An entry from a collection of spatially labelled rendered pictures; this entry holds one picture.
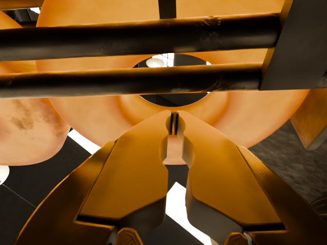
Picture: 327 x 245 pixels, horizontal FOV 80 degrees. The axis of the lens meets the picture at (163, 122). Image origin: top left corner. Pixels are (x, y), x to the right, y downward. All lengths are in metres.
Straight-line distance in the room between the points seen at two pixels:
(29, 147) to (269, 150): 0.50
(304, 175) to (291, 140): 0.11
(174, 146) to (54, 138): 0.09
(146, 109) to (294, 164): 0.46
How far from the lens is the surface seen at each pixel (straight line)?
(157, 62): 7.04
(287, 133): 0.51
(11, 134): 0.19
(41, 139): 0.18
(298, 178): 0.61
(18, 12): 8.85
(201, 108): 0.15
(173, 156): 0.17
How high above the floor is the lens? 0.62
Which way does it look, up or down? 49 degrees up
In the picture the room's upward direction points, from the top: 177 degrees counter-clockwise
